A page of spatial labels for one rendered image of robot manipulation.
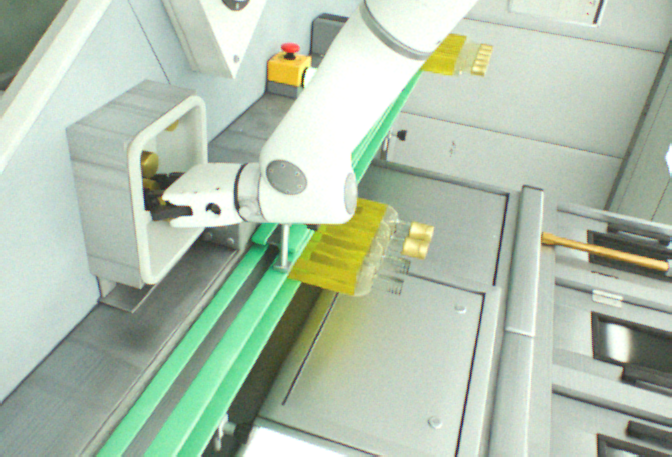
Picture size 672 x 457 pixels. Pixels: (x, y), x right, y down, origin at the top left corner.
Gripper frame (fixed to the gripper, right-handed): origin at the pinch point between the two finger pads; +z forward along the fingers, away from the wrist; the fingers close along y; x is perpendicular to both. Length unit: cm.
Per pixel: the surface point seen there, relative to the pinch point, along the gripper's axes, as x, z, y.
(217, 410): -28.7, -8.0, -9.7
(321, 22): 5, 2, 80
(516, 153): -267, -10, 620
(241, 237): -14.6, -4.4, 12.7
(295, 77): -1, -1, 52
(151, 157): 5.0, -2.3, -0.1
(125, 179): 5.4, -3.4, -7.3
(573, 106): -212, -70, 617
